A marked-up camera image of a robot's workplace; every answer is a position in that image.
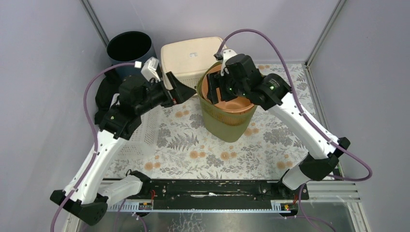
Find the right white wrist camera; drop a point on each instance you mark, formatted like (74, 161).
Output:
(223, 56)

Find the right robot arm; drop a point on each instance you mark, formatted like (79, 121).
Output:
(324, 149)

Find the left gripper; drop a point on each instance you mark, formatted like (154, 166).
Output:
(169, 91)

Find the white perforated basket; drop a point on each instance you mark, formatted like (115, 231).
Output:
(143, 140)

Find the aluminium frame rail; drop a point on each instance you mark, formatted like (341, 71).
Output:
(327, 191)

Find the dark blue round bin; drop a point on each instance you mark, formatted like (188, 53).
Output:
(130, 46)

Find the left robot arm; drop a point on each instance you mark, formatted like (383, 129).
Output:
(83, 197)

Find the cream perforated basket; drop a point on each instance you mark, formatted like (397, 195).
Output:
(188, 60)

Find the green mesh waste bin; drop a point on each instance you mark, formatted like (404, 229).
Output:
(228, 127)

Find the floral patterned mat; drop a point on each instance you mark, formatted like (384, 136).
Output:
(185, 149)

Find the orange bucket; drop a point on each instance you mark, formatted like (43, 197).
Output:
(239, 105)

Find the black cloth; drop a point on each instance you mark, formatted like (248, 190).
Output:
(107, 89)

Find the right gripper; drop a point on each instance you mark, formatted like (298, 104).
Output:
(215, 80)

